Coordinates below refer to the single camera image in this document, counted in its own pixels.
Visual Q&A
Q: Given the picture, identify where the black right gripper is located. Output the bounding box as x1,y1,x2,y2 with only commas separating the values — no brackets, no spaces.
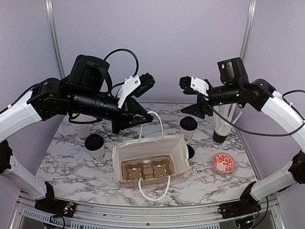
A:
181,82,241,118

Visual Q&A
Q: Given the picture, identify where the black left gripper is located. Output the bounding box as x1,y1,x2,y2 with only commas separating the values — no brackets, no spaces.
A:
70,87,154,134

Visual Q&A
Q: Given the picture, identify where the black coffee cup lid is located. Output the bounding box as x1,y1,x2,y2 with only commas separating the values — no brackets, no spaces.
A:
180,116,198,131

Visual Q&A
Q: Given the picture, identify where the brown paper takeout bag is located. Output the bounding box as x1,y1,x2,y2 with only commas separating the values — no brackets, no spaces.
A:
112,134,191,201

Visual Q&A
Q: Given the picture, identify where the stack of white cups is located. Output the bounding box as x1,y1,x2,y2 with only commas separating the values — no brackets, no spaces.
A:
72,124,90,143

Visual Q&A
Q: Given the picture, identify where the brown cardboard cup carrier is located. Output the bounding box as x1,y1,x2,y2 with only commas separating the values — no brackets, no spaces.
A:
122,156,174,181

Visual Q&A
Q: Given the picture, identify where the white paper coffee cup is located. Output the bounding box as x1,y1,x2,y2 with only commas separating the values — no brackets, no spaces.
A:
180,127,195,143

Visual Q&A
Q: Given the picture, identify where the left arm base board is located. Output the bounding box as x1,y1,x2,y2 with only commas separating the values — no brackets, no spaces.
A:
34,198,76,218

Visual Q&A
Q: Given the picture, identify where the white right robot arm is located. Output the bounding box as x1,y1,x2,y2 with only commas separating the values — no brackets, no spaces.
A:
179,57,305,214

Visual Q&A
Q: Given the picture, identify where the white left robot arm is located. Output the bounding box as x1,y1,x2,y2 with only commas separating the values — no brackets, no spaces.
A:
0,54,155,212

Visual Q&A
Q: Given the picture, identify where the right arm base board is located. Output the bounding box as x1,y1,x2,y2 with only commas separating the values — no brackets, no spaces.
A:
217,199,261,219

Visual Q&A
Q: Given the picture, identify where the black cup holding straws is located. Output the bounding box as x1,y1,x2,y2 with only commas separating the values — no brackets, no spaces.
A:
212,129,229,146

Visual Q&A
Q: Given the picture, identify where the stack of black lids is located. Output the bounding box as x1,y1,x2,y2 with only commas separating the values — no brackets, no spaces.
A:
187,145,195,159

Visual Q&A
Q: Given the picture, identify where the red floral bowl right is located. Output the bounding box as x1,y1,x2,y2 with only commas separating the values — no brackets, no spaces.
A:
213,153,236,175

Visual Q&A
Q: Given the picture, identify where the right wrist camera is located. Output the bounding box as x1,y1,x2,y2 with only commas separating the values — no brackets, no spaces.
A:
179,76,212,97

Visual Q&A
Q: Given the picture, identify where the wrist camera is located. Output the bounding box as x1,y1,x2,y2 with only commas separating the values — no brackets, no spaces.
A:
179,76,212,97
117,73,155,108

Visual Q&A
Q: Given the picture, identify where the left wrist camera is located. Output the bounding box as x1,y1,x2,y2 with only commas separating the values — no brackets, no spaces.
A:
117,73,155,108

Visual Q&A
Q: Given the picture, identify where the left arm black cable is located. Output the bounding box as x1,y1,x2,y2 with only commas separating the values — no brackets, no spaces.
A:
0,48,139,125

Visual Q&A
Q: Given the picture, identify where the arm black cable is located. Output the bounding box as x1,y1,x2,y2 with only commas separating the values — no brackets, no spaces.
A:
0,48,139,125
197,89,305,138

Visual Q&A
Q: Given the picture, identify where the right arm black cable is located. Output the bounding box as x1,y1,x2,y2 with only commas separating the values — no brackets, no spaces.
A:
197,89,305,138

